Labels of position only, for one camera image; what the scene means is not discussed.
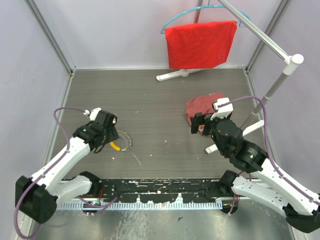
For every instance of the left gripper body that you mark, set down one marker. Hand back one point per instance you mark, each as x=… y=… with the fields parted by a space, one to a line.
x=110 y=135

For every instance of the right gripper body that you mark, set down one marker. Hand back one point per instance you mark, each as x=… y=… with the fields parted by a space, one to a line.
x=210 y=126

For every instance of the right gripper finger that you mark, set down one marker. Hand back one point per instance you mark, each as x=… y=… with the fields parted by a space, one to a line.
x=199 y=117
x=194 y=127

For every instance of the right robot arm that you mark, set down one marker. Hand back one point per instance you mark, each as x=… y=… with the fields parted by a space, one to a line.
x=299 y=205

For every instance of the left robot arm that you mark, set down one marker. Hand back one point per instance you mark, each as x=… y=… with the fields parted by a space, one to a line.
x=39 y=195

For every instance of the dark red crumpled shirt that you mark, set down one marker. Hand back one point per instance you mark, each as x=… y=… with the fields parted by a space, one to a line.
x=201 y=104

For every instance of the bright red cloth on hanger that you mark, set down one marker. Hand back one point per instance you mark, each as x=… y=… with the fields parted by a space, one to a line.
x=199 y=45

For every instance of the white clothes rack stand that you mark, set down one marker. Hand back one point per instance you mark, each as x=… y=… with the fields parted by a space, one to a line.
x=282 y=21

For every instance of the teal clothes hanger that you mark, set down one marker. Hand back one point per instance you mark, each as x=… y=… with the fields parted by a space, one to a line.
x=198 y=9

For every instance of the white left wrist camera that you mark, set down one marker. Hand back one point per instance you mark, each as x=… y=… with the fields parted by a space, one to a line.
x=92 y=114

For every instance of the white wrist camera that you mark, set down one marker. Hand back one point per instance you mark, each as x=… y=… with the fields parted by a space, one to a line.
x=222 y=108
x=92 y=114

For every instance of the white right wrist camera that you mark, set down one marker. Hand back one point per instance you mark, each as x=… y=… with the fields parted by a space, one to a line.
x=222 y=108

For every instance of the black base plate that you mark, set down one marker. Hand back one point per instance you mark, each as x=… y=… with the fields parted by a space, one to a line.
x=160 y=190

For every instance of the grey slotted cable duct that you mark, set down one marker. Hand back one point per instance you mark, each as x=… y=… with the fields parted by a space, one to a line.
x=167 y=206

